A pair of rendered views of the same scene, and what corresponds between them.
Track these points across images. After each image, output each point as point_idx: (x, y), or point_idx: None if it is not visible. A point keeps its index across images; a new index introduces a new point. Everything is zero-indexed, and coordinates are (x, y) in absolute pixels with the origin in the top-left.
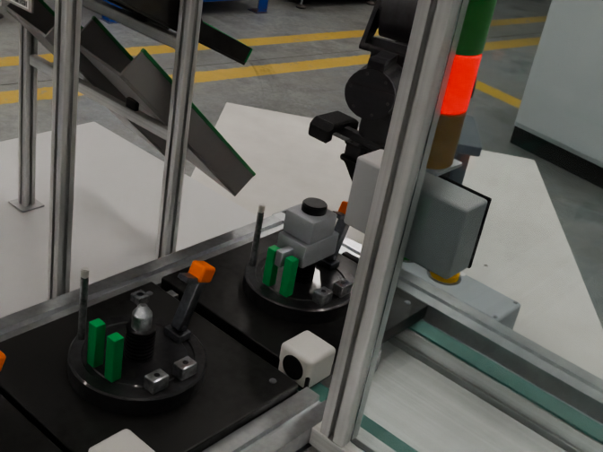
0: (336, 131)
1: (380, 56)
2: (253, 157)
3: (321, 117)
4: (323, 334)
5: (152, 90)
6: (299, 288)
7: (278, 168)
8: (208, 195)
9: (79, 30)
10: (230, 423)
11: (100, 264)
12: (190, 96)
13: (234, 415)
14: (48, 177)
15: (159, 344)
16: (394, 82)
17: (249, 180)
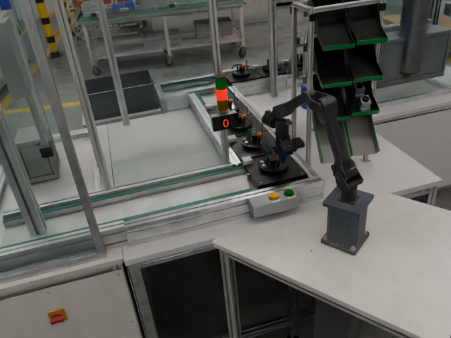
0: (292, 140)
1: (270, 111)
2: (415, 214)
3: (298, 137)
4: (254, 166)
5: (312, 116)
6: (268, 162)
7: (404, 218)
8: (373, 194)
9: (292, 87)
10: (234, 150)
11: (328, 167)
12: (307, 119)
13: (236, 151)
14: (385, 165)
15: (256, 143)
16: (264, 116)
17: (389, 207)
